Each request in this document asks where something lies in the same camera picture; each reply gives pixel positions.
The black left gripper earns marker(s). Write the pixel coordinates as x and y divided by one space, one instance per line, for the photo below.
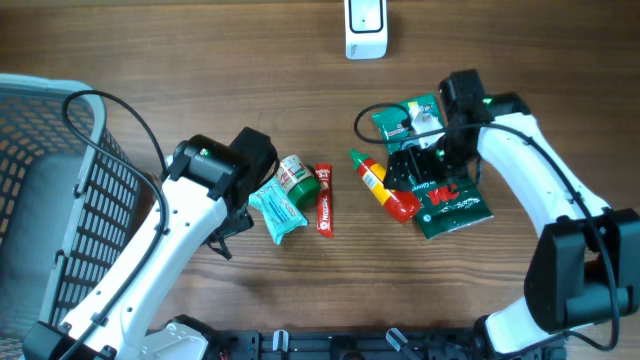
242 224

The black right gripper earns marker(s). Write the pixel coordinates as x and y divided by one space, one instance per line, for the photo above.
397 160

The teal tissue pack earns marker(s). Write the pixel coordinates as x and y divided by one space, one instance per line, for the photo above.
280 214

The green 3M gloves package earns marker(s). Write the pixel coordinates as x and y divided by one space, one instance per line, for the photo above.
446 207

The red chili sauce bottle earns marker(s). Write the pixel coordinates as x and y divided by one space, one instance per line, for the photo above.
402 206

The green lid spice jar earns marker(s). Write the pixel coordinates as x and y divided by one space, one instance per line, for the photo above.
297 181

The red coffee stick sachet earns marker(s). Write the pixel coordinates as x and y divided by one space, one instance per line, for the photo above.
325 226

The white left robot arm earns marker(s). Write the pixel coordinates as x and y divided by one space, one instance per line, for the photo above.
205 194

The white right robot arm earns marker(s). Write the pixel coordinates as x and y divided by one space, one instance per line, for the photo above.
585 268

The white barcode scanner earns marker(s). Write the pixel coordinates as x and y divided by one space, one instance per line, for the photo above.
366 29

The black mesh shopping basket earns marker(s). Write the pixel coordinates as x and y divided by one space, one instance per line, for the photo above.
67 204

